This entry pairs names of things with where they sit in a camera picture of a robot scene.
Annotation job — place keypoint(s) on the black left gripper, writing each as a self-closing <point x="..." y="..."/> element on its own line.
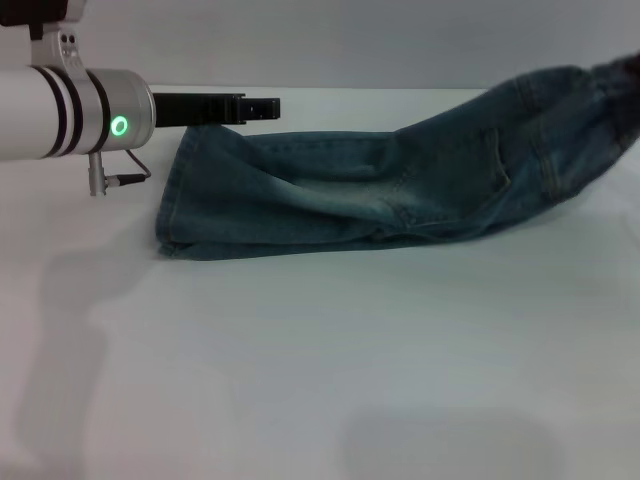
<point x="195" y="110"/>

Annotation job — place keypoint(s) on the blue denim shorts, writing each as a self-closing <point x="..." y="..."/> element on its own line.
<point x="350" y="200"/>

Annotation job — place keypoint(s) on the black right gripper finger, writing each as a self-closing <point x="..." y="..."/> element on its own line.
<point x="625" y="62"/>

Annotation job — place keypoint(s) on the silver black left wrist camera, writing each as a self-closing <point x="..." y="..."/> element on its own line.
<point x="40" y="20"/>

